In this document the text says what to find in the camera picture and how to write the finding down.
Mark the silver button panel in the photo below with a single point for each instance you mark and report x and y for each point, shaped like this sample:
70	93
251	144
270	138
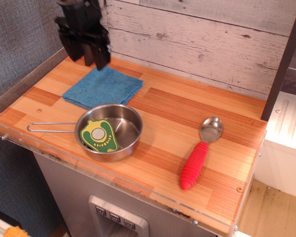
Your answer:
111	220

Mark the green yellow toy pepper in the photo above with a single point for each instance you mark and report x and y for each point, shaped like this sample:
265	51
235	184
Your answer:
99	136

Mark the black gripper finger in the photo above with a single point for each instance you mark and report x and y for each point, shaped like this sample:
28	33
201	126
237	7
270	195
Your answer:
72	46
101	56

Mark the grey toy kitchen cabinet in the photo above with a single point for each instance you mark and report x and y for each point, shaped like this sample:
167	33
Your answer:
71	190

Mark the orange brown object bottom left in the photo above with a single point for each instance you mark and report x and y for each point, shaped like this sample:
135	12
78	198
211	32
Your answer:
15	232

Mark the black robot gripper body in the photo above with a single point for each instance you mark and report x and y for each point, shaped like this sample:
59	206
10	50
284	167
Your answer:
81	20

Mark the clear acrylic front guard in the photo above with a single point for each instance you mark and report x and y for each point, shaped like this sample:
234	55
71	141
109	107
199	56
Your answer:
149	170

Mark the dark grey left post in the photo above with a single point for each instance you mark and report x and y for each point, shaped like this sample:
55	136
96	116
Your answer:
88	56

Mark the dark grey right post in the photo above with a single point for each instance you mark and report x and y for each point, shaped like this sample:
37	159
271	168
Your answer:
280	75

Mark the white toy sink unit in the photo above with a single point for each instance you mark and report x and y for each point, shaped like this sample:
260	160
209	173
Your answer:
276	165

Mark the dark grey post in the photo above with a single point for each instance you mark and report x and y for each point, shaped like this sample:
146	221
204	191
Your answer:
280	75
88	56

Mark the small metal pot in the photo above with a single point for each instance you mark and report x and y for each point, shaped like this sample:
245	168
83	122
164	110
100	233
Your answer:
126	122

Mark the blue cloth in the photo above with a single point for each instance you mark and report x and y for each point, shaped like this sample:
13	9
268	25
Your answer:
106	86

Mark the red handled metal spoon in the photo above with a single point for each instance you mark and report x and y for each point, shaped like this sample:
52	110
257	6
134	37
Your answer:
210	131

